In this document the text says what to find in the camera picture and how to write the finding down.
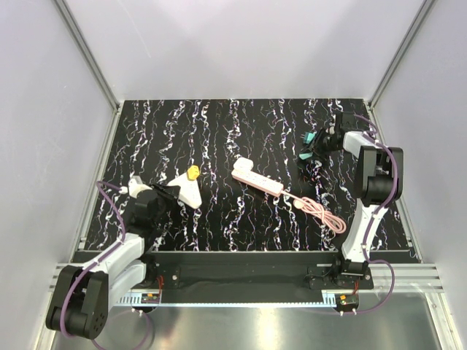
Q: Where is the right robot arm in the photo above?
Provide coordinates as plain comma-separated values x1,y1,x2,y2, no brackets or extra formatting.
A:
299,112,404,289

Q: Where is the white triangular socket adapter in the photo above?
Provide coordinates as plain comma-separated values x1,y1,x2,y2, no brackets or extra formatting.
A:
167,171,202,209

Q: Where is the yellow USB charger plug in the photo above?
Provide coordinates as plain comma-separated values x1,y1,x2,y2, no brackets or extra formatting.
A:
186,165,200,181

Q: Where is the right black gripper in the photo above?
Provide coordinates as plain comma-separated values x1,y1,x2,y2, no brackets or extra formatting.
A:
301,128,339,163

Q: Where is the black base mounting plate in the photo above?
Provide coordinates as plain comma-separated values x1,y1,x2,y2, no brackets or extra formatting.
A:
141,252,374,307

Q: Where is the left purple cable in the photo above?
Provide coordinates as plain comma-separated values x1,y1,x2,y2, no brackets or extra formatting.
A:
60,181,158,350

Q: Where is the dark teal dual USB charger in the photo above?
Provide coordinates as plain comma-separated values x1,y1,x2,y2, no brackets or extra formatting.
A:
303,132,315,144

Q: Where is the white plug on strip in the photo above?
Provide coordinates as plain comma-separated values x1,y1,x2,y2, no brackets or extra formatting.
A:
233,157,254,171

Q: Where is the light teal USB-C charger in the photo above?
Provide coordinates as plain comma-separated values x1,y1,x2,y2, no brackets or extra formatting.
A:
299,152,313,161

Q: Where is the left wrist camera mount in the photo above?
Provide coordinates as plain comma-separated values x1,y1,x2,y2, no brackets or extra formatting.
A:
120,176,151,198

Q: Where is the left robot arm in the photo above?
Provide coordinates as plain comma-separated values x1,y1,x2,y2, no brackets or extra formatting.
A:
45,181,180,340

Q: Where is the pink power strip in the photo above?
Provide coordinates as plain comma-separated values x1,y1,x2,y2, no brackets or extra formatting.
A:
231,169,284,197

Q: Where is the pink coiled power cord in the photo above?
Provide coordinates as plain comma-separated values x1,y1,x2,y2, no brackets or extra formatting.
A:
280,192,347,234

